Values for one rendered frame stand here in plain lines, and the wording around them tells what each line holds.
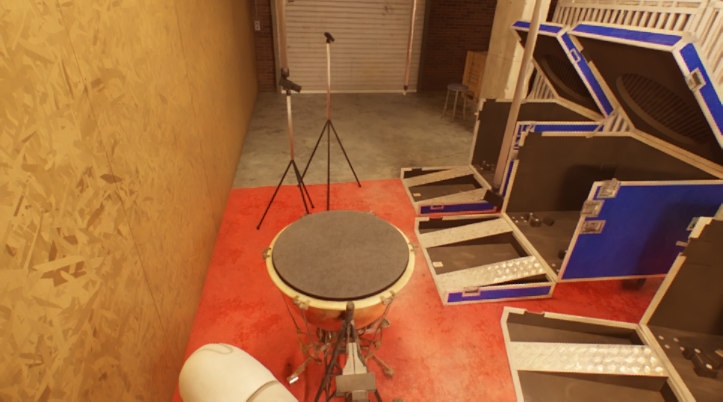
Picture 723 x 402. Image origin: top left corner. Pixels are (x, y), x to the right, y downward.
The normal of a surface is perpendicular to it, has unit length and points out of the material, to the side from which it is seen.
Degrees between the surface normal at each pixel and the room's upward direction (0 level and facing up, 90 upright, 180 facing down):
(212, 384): 23
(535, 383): 1
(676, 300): 90
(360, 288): 0
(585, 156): 90
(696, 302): 90
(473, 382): 0
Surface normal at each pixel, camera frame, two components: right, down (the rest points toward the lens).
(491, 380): 0.04, -0.89
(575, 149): 0.10, 0.46
